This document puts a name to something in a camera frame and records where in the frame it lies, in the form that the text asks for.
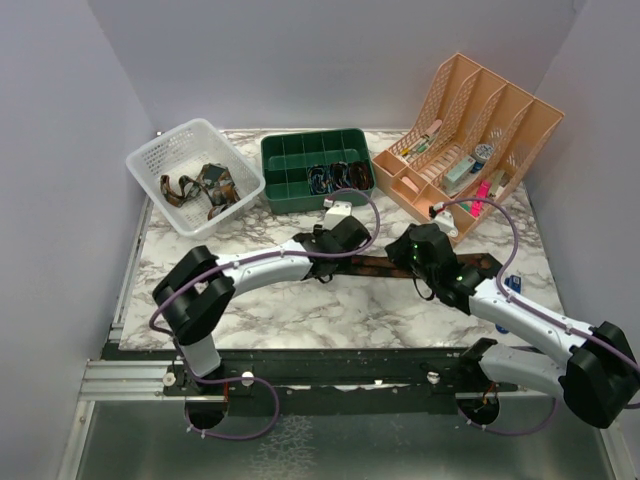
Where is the brown red patterned tie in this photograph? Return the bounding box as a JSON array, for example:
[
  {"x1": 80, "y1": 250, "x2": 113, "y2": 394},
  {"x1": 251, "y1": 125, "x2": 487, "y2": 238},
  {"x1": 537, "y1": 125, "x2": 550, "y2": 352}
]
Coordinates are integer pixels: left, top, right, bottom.
[{"x1": 334, "y1": 253, "x2": 502, "y2": 279}]

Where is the green compartment tray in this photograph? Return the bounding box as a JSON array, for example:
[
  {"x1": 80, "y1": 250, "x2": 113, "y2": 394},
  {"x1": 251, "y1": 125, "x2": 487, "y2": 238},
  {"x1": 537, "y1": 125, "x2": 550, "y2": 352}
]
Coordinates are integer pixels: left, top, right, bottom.
[{"x1": 261, "y1": 128, "x2": 376, "y2": 215}]

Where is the peach desk organizer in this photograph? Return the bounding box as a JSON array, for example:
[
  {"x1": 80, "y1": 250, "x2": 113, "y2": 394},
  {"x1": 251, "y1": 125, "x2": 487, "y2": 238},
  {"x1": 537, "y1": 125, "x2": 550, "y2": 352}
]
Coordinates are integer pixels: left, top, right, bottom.
[{"x1": 373, "y1": 53, "x2": 564, "y2": 244}]

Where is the white plastic basket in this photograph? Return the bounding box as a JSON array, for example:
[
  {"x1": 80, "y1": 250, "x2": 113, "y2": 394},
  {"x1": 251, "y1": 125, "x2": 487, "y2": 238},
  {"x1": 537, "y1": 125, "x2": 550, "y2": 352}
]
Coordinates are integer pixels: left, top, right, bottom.
[{"x1": 126, "y1": 119, "x2": 266, "y2": 240}]

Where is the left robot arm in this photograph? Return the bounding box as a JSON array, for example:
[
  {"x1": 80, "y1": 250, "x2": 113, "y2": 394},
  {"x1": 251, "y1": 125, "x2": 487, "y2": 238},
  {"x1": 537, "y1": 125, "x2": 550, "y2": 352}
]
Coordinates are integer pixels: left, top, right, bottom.
[{"x1": 152, "y1": 216, "x2": 371, "y2": 395}]

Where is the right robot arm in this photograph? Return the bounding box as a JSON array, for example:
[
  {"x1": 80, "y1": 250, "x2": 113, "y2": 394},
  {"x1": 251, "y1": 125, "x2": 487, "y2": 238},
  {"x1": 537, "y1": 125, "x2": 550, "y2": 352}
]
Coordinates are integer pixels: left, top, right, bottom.
[{"x1": 385, "y1": 224, "x2": 639, "y2": 429}]

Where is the brown ties pile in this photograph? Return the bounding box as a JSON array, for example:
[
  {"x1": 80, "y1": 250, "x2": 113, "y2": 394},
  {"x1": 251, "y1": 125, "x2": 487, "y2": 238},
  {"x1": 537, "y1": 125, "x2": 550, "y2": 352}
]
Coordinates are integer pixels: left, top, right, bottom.
[{"x1": 159, "y1": 163, "x2": 240, "y2": 220}]

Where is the dark orange rolled tie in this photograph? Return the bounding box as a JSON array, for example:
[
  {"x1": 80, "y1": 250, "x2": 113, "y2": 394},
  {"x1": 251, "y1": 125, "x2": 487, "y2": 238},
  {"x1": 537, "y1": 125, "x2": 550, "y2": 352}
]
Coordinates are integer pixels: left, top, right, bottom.
[{"x1": 328, "y1": 162, "x2": 351, "y2": 192}]

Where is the brown rolled tie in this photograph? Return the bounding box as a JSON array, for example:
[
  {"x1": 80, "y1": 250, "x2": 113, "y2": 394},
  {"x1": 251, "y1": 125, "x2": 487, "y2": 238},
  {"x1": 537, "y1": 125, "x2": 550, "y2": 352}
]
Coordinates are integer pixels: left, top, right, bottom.
[{"x1": 348, "y1": 161, "x2": 375, "y2": 191}]

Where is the blue rolled tie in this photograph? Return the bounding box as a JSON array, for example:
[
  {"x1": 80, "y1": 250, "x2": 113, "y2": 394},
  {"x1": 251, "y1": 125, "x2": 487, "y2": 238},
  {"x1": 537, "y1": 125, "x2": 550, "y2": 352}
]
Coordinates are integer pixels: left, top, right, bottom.
[{"x1": 307, "y1": 165, "x2": 331, "y2": 195}]

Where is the pink highlighter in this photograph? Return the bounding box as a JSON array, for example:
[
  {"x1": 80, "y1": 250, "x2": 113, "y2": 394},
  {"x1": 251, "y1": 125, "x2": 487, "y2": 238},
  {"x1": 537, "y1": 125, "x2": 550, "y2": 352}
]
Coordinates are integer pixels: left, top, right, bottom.
[{"x1": 470, "y1": 180, "x2": 491, "y2": 217}]

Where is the pink eraser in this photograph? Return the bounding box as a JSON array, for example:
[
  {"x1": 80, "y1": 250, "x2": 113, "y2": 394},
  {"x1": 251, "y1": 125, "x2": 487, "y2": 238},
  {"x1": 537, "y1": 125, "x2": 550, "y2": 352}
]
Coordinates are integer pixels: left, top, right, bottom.
[{"x1": 401, "y1": 176, "x2": 420, "y2": 194}]

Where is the teal white box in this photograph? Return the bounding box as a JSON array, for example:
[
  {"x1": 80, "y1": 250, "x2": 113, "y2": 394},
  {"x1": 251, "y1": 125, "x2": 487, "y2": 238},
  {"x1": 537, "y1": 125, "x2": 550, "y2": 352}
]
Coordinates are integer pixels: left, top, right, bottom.
[{"x1": 441, "y1": 155, "x2": 476, "y2": 191}]

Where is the blue stapler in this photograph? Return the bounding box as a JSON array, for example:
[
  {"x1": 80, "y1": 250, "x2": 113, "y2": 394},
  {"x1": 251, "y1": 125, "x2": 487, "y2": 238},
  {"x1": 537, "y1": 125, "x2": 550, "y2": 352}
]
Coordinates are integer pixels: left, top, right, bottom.
[{"x1": 496, "y1": 275, "x2": 522, "y2": 334}]

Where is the round tape tin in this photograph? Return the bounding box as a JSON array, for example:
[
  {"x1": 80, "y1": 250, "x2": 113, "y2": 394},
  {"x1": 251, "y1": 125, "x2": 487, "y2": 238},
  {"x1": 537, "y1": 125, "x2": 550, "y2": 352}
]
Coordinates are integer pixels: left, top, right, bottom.
[{"x1": 471, "y1": 143, "x2": 494, "y2": 173}]

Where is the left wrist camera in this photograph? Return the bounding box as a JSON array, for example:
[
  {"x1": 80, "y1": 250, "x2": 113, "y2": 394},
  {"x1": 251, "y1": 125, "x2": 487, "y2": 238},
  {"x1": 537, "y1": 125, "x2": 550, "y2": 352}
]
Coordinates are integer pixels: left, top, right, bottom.
[{"x1": 322, "y1": 198, "x2": 352, "y2": 230}]

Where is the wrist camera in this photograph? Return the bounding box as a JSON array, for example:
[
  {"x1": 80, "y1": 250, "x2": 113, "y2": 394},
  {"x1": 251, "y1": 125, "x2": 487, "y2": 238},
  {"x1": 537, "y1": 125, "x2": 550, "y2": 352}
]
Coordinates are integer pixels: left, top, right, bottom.
[
  {"x1": 429, "y1": 202, "x2": 459, "y2": 238},
  {"x1": 322, "y1": 198, "x2": 352, "y2": 230}
]

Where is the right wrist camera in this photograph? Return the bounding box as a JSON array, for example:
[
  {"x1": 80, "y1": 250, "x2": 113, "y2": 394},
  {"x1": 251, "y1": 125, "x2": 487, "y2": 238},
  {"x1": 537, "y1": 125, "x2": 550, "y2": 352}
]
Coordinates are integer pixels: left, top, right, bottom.
[{"x1": 429, "y1": 202, "x2": 459, "y2": 238}]

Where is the black mounting rail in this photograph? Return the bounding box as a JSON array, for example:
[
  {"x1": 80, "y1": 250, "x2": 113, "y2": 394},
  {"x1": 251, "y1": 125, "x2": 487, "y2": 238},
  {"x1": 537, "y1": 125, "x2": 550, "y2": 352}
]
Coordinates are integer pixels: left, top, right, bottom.
[{"x1": 99, "y1": 344, "x2": 531, "y2": 416}]

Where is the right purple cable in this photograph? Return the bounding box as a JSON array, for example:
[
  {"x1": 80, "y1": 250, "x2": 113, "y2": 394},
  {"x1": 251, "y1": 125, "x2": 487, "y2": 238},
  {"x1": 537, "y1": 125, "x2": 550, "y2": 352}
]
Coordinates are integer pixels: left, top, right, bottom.
[{"x1": 432, "y1": 197, "x2": 640, "y2": 435}]

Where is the purple cable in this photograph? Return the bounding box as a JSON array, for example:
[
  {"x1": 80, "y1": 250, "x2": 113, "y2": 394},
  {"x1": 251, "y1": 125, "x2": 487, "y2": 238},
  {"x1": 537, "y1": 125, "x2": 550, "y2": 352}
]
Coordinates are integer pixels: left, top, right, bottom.
[
  {"x1": 148, "y1": 188, "x2": 381, "y2": 391},
  {"x1": 432, "y1": 197, "x2": 640, "y2": 435}
]

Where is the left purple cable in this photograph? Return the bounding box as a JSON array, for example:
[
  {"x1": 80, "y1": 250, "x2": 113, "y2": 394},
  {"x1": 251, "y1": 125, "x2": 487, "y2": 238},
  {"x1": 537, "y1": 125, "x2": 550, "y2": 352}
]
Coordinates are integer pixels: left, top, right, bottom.
[{"x1": 148, "y1": 188, "x2": 381, "y2": 391}]

